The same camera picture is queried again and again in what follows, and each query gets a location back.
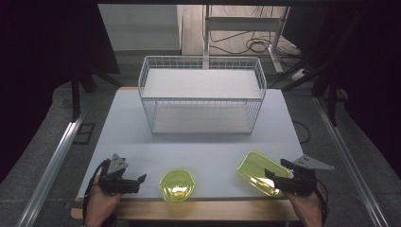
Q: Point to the person's left hand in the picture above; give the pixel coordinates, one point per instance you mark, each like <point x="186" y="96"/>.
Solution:
<point x="105" y="198"/>

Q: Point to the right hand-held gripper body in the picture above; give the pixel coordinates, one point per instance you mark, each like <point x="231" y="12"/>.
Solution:
<point x="302" y="183"/>

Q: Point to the white power strip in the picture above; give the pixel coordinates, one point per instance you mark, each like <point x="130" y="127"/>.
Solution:
<point x="299" y="74"/>

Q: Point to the white cabinet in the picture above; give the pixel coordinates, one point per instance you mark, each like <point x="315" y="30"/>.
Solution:
<point x="142" y="28"/>

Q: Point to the yellow-green plastic bowl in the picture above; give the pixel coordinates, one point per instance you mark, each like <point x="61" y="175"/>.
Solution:
<point x="177" y="186"/>

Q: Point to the dark square floor hatch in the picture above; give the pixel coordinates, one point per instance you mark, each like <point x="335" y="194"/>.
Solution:
<point x="84" y="133"/>

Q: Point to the aluminium rail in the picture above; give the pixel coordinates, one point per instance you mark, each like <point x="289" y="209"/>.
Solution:
<point x="52" y="167"/>
<point x="350" y="160"/>

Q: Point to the yellow-green rectangular plastic tray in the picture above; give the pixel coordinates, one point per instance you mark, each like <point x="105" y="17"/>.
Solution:
<point x="257" y="171"/>

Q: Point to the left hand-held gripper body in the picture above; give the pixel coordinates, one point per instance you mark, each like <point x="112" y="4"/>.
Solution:
<point x="117" y="186"/>

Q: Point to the white metal desk frame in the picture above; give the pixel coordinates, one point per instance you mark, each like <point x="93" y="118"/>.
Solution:
<point x="242" y="23"/>

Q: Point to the person's right hand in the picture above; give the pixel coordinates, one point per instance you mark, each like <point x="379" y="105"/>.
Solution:
<point x="304" y="201"/>

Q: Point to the black metal stand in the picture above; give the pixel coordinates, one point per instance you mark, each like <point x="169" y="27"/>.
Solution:
<point x="75" y="94"/>
<point x="331" y="91"/>

